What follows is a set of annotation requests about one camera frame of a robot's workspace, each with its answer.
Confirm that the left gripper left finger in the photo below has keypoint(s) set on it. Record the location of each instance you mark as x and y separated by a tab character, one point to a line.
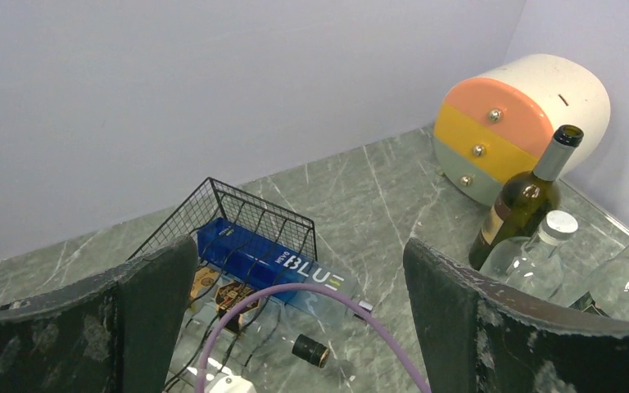
114	331

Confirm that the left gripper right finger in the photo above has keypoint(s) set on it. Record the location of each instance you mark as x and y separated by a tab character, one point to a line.
479	335

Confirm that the clear round bottle silver cap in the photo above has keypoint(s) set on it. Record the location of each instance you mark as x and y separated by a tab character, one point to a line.
533	264

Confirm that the clear square liquor bottle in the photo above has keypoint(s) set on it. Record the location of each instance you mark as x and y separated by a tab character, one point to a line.
263	330

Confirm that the dark wine bottle white neck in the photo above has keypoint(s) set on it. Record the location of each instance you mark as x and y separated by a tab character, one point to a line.
527	197

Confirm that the blue square bottle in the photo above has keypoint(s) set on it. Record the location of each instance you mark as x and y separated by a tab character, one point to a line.
261	262

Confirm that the small dark bottle cap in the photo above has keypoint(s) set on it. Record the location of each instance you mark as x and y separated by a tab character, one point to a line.
310	350

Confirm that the cream cylinder orange face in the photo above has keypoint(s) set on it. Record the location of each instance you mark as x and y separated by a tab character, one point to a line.
499	123

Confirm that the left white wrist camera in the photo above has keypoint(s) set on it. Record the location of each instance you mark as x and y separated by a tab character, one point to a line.
230	384

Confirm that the black wire wine rack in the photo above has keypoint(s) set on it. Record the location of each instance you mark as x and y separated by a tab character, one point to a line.
213	199

